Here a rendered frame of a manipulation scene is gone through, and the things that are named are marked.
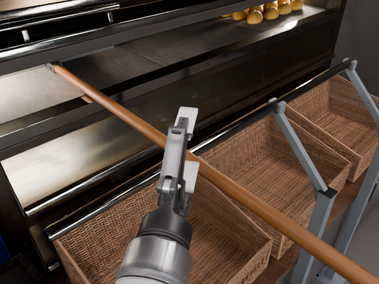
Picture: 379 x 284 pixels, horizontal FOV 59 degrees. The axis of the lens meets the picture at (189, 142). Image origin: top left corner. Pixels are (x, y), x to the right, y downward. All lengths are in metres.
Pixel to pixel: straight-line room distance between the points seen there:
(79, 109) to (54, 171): 0.20
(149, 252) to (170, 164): 0.12
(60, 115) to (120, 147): 0.25
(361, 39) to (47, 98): 3.13
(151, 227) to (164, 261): 0.05
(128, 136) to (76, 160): 0.19
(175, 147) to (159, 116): 0.76
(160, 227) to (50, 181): 0.66
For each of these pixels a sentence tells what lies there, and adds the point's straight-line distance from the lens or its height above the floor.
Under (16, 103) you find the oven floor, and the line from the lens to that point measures 1.10.
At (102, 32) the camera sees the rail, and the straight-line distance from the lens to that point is 0.81.
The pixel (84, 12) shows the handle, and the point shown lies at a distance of 0.83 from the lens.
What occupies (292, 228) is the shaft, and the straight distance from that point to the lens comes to 0.61.
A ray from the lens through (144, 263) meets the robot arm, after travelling 0.42.
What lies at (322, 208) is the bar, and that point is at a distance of 1.11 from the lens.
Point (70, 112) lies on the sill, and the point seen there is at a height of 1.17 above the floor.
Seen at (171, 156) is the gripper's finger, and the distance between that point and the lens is 0.46.
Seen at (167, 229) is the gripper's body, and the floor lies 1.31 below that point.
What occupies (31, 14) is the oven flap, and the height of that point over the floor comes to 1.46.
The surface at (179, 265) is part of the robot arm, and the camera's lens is 0.43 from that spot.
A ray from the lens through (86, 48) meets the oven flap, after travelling 0.80.
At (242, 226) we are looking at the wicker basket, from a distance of 1.26.
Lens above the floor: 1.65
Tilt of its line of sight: 35 degrees down
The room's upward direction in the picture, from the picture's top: straight up
